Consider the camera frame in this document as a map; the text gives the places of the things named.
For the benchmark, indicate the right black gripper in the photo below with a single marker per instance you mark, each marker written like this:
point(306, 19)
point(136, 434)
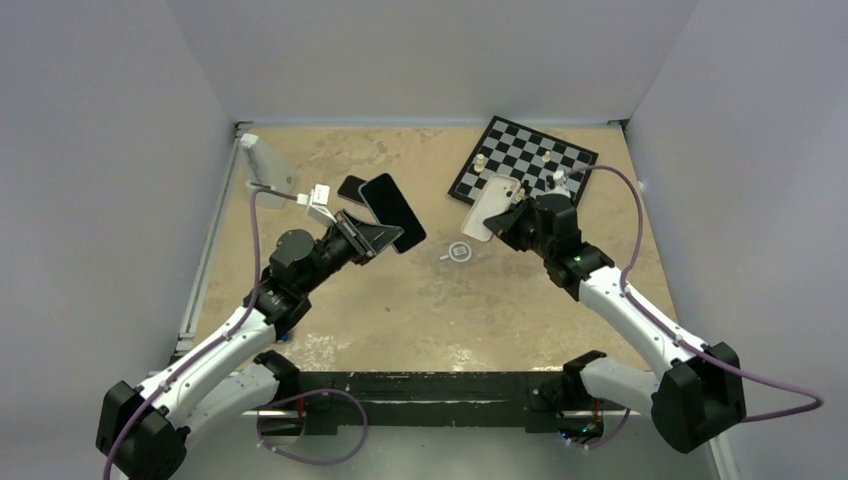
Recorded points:
point(504, 224)

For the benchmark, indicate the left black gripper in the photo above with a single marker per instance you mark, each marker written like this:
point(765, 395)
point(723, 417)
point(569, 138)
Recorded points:
point(365, 239)

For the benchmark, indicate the white phone case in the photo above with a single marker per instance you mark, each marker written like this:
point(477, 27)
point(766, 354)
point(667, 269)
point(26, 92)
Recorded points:
point(494, 199)

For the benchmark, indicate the phone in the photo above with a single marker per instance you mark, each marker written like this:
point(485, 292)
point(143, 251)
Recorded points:
point(384, 199)
point(350, 190)

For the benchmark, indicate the clear phone case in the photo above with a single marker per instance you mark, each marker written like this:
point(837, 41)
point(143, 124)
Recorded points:
point(463, 253)

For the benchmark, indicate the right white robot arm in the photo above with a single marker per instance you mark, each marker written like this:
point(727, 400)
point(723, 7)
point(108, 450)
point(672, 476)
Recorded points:
point(685, 392)

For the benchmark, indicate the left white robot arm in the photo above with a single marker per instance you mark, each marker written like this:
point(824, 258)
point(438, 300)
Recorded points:
point(145, 430)

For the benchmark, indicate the black chess piece centre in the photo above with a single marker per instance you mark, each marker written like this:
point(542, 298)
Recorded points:
point(526, 187)

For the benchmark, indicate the white chess piece left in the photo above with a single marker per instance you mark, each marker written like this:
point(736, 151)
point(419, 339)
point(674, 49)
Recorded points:
point(479, 163)

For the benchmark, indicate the black white chessboard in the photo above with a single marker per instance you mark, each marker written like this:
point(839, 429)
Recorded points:
point(516, 151)

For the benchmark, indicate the white dispenser stand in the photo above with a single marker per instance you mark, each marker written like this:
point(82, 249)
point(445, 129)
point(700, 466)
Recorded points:
point(266, 168)

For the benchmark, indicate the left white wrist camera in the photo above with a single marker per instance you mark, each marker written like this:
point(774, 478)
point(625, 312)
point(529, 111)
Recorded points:
point(316, 204)

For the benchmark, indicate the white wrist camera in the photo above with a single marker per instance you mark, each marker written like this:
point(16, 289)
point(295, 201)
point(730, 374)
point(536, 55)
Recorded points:
point(316, 204)
point(556, 183)

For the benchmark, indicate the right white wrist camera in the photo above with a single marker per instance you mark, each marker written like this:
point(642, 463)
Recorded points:
point(556, 183)

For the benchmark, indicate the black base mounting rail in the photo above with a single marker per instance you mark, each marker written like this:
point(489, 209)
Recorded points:
point(533, 401)

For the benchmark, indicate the aluminium frame rail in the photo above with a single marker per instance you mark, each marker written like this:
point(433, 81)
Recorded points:
point(189, 324)

